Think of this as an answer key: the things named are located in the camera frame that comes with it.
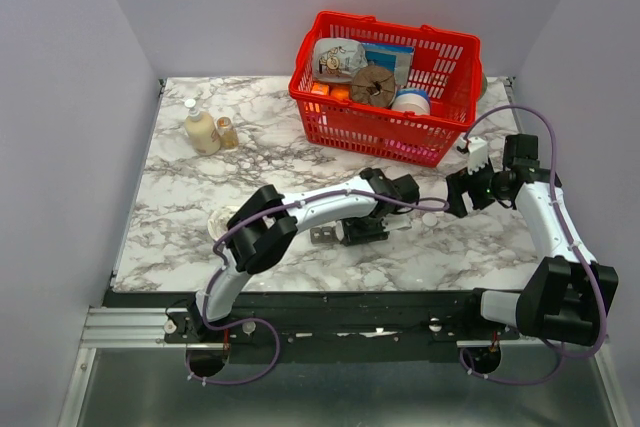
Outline brown round paper package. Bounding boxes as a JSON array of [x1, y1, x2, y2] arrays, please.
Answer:
[[350, 65, 396, 109]]

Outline orange small box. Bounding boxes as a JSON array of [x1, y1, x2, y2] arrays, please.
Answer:
[[310, 82, 331, 96]]

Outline grey weekly pill organizer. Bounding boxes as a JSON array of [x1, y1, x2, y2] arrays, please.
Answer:
[[310, 224, 344, 244]]

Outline blue packet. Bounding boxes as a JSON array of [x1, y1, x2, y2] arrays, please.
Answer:
[[362, 42, 414, 87]]

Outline purple cable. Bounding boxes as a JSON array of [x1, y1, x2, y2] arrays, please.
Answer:
[[187, 191, 451, 388], [459, 105, 612, 384]]

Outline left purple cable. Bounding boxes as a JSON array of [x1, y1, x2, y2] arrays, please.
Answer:
[[187, 191, 451, 388]]

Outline white blue tub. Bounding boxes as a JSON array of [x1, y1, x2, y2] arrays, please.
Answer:
[[391, 89, 431, 115]]

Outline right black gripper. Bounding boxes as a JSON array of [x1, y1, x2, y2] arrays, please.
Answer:
[[443, 155, 509, 218]]

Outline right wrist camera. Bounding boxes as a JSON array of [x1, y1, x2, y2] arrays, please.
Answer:
[[455, 136, 489, 175]]

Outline red plastic shopping basket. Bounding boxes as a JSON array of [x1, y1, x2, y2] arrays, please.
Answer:
[[289, 11, 482, 167]]

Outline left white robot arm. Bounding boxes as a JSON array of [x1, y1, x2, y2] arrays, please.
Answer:
[[187, 168, 420, 342]]

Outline small amber bottle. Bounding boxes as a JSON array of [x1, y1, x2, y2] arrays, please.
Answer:
[[217, 116, 239, 149]]

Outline silver snack pouch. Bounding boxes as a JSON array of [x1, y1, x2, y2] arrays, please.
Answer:
[[312, 38, 368, 84]]

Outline yellow liquid bottle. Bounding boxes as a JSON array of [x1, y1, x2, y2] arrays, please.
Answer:
[[184, 99, 221, 156]]

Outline white bottle cap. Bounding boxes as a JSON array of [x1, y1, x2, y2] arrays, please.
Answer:
[[422, 213, 438, 227]]

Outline black table front rail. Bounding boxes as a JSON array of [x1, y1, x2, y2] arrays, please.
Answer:
[[103, 290, 518, 364]]

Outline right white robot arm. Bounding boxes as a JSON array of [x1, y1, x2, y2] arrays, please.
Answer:
[[446, 134, 618, 347]]

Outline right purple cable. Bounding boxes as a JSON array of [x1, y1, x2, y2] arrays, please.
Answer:
[[459, 105, 612, 384]]

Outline orange fruit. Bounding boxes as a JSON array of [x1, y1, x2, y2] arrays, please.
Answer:
[[329, 85, 351, 101]]

